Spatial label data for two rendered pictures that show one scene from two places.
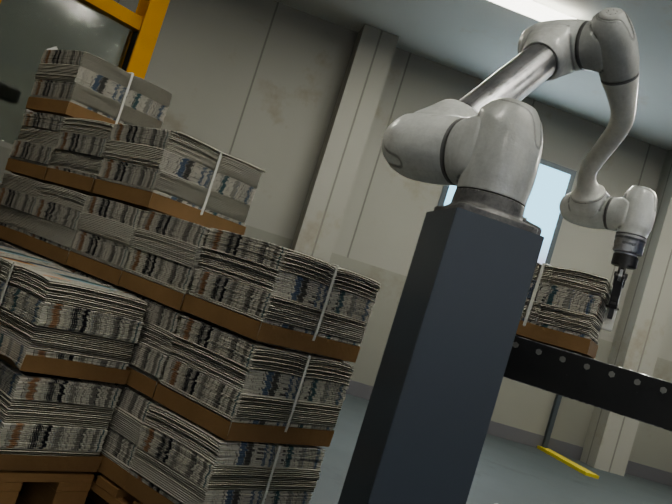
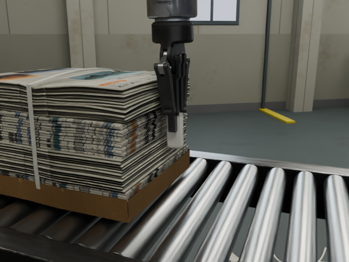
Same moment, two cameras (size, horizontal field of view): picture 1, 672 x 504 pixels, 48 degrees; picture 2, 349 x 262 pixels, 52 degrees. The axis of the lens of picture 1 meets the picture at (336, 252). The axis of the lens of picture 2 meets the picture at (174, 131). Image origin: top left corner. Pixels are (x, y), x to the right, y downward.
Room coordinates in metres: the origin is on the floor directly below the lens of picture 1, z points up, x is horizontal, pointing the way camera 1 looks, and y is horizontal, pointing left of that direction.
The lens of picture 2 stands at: (1.62, -0.83, 1.12)
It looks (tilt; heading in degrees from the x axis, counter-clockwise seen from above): 15 degrees down; 359
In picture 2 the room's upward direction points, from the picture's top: straight up
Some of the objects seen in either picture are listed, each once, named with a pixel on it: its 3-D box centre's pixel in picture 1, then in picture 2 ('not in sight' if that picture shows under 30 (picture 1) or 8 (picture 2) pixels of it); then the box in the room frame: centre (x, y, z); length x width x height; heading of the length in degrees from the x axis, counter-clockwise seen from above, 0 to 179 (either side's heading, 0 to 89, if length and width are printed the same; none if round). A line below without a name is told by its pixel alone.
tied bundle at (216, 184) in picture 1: (178, 182); not in sight; (2.33, 0.52, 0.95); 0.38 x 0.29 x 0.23; 140
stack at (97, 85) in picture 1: (54, 241); not in sight; (2.72, 0.97, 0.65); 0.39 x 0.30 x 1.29; 139
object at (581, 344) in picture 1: (567, 342); (130, 174); (2.32, -0.76, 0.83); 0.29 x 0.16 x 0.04; 155
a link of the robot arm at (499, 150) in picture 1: (500, 150); not in sight; (1.64, -0.28, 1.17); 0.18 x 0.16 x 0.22; 47
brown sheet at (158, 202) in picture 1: (171, 210); not in sight; (2.33, 0.52, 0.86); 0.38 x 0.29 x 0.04; 140
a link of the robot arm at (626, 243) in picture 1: (628, 245); (172, 4); (2.29, -0.84, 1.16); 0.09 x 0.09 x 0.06
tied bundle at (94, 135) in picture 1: (126, 171); not in sight; (2.53, 0.75, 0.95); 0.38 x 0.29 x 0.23; 139
